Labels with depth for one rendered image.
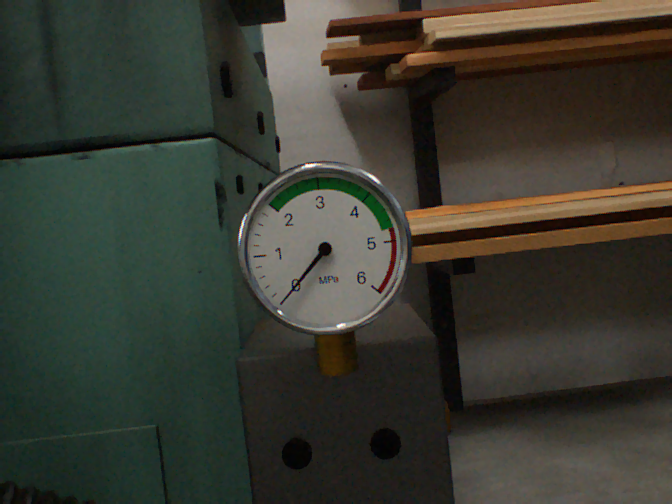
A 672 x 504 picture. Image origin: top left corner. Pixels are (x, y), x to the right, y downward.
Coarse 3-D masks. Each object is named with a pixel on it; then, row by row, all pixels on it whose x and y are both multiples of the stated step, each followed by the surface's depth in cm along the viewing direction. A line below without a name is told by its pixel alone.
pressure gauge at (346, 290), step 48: (288, 192) 33; (336, 192) 33; (384, 192) 33; (240, 240) 33; (288, 240) 33; (336, 240) 33; (384, 240) 33; (288, 288) 33; (336, 288) 33; (384, 288) 33; (336, 336) 35
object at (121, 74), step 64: (0, 0) 39; (64, 0) 39; (128, 0) 39; (192, 0) 39; (0, 64) 39; (64, 64) 39; (128, 64) 39; (192, 64) 39; (256, 64) 73; (0, 128) 39; (64, 128) 39; (128, 128) 39; (192, 128) 39; (256, 128) 65
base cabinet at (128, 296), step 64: (0, 192) 39; (64, 192) 39; (128, 192) 39; (192, 192) 39; (256, 192) 58; (0, 256) 39; (64, 256) 39; (128, 256) 39; (192, 256) 39; (0, 320) 39; (64, 320) 40; (128, 320) 40; (192, 320) 40; (256, 320) 48; (0, 384) 40; (64, 384) 40; (128, 384) 40; (192, 384) 40; (0, 448) 40; (64, 448) 40; (128, 448) 40; (192, 448) 40
